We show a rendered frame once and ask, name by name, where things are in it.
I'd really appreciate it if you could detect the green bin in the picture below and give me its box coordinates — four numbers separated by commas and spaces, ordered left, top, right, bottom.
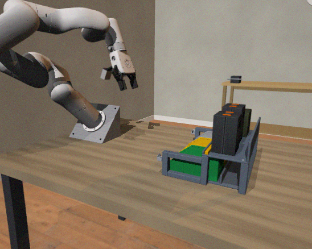
170, 145, 224, 182

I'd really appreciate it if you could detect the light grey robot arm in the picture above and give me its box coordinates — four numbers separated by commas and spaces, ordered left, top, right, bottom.
0, 0, 126, 132

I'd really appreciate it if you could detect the grey metal rack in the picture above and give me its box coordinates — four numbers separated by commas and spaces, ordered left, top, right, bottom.
157, 117, 261, 195

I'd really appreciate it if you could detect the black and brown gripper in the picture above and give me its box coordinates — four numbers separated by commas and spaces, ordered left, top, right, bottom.
110, 49, 138, 91

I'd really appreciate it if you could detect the grey open bin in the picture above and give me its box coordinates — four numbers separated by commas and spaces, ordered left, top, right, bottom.
195, 131, 212, 140

